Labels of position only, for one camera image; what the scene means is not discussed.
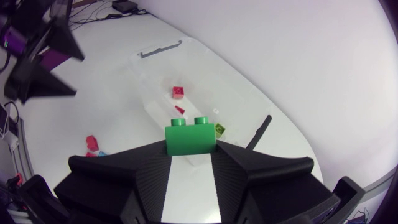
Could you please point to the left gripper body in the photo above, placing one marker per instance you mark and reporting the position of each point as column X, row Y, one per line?
column 21, row 18

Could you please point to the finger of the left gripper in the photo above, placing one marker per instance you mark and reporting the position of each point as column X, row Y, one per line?
column 37, row 82
column 63, row 42

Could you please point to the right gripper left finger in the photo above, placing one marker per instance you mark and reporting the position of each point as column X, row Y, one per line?
column 118, row 183

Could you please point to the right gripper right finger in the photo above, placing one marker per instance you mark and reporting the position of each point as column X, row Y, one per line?
column 267, row 186

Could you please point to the clear plastic container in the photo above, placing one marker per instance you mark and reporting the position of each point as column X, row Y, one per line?
column 199, row 71

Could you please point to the light blue toy brick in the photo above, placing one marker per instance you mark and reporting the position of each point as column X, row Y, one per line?
column 102, row 153

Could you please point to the red toy brick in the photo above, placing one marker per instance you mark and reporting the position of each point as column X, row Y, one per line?
column 92, row 143
column 178, row 92
column 180, row 109
column 89, row 154

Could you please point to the black power brick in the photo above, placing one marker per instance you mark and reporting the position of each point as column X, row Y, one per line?
column 124, row 5

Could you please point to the lime green toy brick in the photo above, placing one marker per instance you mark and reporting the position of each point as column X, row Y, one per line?
column 220, row 130

